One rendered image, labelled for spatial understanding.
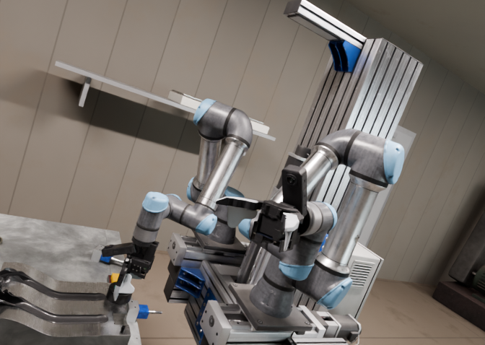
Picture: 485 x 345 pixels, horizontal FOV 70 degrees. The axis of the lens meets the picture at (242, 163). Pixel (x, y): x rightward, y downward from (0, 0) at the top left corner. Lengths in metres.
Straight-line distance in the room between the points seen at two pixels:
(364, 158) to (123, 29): 2.54
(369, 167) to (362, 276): 0.70
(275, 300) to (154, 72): 2.47
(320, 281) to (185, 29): 2.66
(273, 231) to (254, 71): 2.97
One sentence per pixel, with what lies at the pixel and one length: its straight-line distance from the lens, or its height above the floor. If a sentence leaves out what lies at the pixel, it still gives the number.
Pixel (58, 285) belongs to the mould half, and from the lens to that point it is 1.32.
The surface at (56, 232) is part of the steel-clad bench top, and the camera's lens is 1.83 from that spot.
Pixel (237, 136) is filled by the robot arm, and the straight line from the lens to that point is 1.25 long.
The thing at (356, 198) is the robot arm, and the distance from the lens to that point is 1.05.
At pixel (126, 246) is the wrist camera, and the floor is 1.08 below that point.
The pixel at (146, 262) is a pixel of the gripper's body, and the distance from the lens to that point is 1.20.
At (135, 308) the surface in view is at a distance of 1.34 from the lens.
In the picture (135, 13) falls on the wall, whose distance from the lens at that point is 3.24.
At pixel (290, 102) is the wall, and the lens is 3.81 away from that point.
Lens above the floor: 1.61
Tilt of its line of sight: 8 degrees down
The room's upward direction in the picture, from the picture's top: 20 degrees clockwise
